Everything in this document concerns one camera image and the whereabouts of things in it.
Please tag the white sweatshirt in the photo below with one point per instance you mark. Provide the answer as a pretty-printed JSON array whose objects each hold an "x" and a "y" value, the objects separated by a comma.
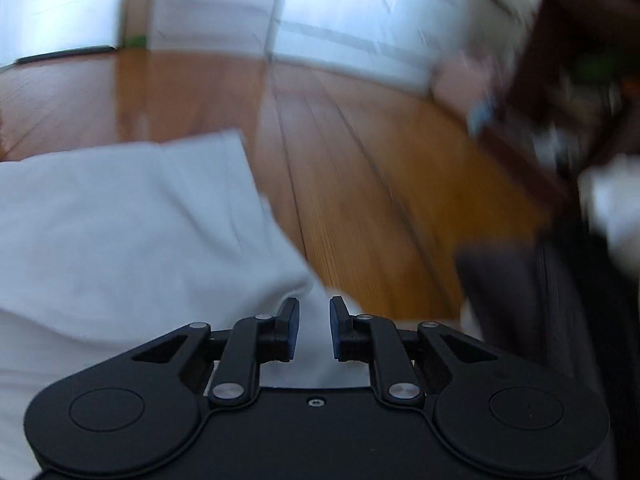
[{"x": 125, "y": 235}]

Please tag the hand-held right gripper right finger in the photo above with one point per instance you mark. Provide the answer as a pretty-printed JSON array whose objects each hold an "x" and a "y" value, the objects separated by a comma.
[{"x": 336, "y": 332}]

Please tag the white cloth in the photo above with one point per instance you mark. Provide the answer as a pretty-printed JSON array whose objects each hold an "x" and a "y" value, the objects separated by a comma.
[{"x": 615, "y": 200}]

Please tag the white cabinet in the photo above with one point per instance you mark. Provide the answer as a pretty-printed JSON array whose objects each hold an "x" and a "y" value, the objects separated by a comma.
[{"x": 60, "y": 5}]

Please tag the dark brown wooden furniture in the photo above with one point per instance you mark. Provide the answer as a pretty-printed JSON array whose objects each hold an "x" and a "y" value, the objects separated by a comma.
[{"x": 575, "y": 10}]

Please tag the blue and white small object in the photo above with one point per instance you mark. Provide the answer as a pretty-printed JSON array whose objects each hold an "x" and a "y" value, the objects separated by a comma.
[{"x": 482, "y": 112}]

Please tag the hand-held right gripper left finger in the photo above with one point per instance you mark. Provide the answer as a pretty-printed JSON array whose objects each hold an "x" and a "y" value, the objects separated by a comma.
[{"x": 292, "y": 330}]

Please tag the pale pink cloth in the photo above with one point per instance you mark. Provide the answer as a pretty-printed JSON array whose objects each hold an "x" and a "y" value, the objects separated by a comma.
[{"x": 460, "y": 77}]

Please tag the small green object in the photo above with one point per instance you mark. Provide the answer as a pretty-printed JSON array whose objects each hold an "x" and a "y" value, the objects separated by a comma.
[{"x": 136, "y": 40}]

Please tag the pale wooden wardrobe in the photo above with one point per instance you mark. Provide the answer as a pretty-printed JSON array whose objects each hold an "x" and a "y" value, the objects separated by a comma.
[{"x": 210, "y": 10}]

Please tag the white panelled door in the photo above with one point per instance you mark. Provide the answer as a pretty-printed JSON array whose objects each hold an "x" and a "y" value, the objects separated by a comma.
[{"x": 350, "y": 10}]

